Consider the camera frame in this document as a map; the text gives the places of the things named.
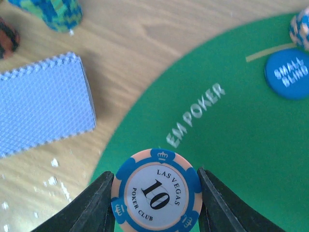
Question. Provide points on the blue small blind button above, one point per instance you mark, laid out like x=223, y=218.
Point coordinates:
x=287, y=73

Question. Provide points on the ten chips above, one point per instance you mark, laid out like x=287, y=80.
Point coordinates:
x=299, y=29
x=156, y=190

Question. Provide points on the round green poker mat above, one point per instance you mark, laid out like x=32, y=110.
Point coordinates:
x=215, y=108

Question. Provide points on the blue playing card deck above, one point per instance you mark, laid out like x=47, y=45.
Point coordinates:
x=44, y=101

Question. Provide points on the green fifty chip stack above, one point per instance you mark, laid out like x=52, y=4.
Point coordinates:
x=59, y=15

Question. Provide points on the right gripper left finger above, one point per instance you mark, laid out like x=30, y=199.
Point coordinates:
x=89, y=212

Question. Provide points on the red hundred chip stack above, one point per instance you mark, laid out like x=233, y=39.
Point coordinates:
x=9, y=39

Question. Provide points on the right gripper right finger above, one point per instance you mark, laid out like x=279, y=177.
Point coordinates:
x=224, y=211

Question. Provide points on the white debris pile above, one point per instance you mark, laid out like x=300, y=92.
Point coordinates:
x=30, y=194

